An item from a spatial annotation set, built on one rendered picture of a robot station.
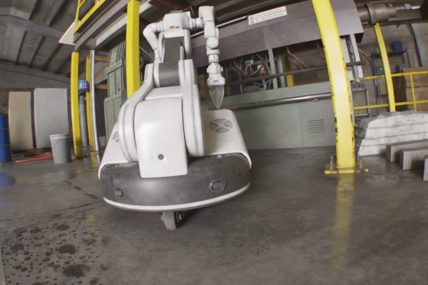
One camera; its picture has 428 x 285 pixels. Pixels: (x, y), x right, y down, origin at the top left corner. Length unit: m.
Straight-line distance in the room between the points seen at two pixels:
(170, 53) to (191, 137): 0.71
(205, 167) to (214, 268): 0.28
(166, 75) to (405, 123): 1.50
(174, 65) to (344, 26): 1.75
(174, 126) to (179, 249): 0.32
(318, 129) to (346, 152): 0.92
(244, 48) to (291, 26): 0.57
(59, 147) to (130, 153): 2.39
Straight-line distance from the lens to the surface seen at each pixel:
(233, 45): 2.49
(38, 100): 7.75
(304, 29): 2.28
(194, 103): 0.59
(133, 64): 2.09
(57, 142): 2.97
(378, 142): 1.60
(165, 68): 0.96
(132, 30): 2.22
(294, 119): 2.10
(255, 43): 2.38
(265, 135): 2.19
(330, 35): 1.22
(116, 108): 3.07
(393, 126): 1.57
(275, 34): 2.33
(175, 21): 1.66
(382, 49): 3.79
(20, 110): 7.72
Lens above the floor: 0.30
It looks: level
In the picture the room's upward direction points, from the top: 6 degrees counter-clockwise
